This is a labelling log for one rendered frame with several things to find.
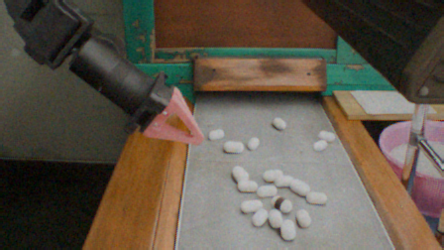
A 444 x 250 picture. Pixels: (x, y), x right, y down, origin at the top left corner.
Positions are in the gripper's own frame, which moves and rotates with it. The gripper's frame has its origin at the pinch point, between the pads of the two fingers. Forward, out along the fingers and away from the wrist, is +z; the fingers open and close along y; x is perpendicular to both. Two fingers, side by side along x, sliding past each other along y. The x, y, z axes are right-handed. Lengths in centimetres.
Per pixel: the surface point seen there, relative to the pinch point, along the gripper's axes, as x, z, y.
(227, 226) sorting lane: 6.8, 11.1, -3.5
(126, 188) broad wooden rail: 14.7, -2.5, 2.4
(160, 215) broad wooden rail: 11.1, 2.3, -4.2
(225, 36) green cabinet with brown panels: -5.9, 0.5, 46.1
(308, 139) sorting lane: -3.9, 23.7, 25.4
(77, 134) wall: 86, -12, 132
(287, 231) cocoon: 0.4, 16.3, -7.2
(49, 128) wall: 93, -25, 132
